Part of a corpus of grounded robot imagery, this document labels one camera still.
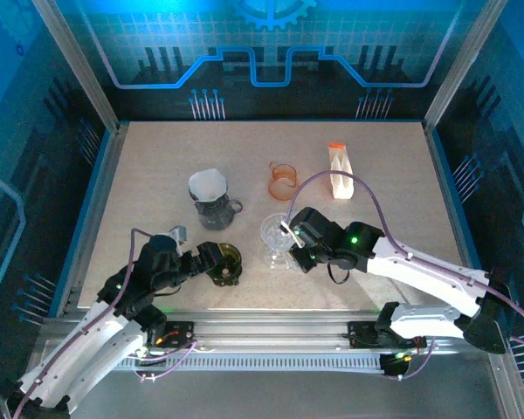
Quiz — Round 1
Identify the olive green coffee dripper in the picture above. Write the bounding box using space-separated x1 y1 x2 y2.
206 243 245 288

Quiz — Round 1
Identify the smoke grey coffee dripper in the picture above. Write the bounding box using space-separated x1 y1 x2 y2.
193 191 245 231

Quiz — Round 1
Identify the clear glass carafe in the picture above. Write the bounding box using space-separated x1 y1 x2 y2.
260 212 299 271

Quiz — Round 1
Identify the white paper coffee filter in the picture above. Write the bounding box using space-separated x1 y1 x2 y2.
188 168 228 204

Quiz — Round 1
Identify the cream filter holder orange cap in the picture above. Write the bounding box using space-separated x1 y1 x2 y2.
327 142 355 201

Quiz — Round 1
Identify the orange translucent coffee dripper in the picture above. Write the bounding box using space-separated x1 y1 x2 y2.
267 161 301 203

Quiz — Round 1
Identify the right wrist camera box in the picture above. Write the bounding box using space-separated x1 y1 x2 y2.
279 217 306 249

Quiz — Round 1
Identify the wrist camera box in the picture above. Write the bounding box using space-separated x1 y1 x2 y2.
279 217 306 249
166 223 190 258

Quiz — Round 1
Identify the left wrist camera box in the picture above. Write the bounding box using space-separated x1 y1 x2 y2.
166 223 190 258

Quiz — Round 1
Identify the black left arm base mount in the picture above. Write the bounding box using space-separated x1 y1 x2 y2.
155 320 198 350

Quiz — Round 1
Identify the aluminium side rail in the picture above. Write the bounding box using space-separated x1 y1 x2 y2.
54 121 130 318

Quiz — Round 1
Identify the aluminium front rail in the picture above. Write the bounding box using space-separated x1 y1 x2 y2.
41 307 506 353

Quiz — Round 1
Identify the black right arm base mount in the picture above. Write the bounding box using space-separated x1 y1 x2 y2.
346 320 427 350

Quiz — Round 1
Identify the slotted grey cable duct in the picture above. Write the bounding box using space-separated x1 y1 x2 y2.
113 352 388 373

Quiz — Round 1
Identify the aluminium frame post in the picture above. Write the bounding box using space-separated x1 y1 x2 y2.
422 0 509 134
488 348 524 419
33 0 120 132

